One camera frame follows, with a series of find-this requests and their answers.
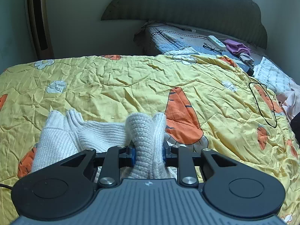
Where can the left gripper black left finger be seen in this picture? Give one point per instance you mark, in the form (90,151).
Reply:
(60,190)

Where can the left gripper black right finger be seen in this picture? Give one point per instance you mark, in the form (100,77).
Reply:
(226,189)

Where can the white knit sweater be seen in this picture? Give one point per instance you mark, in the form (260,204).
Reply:
(69,134)

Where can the yellow carrot print quilt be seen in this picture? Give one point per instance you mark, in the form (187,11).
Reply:
(240,118)

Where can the pink garment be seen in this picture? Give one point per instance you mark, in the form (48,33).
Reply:
(289,102)

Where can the black charger block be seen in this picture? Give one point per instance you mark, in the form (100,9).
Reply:
(248,70)

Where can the purple cloth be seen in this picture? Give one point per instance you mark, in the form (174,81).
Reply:
(236,48)

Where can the black eyeglasses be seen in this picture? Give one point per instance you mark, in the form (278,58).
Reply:
(214,49)

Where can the white remote control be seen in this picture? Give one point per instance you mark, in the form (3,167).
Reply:
(217,42)

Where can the blue grey patterned bedsheet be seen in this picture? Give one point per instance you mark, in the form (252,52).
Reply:
(171,39)

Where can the dark green padded headboard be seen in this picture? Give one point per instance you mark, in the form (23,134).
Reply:
(237,18)

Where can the gold tower air conditioner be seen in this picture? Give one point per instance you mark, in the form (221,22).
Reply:
(38,27)

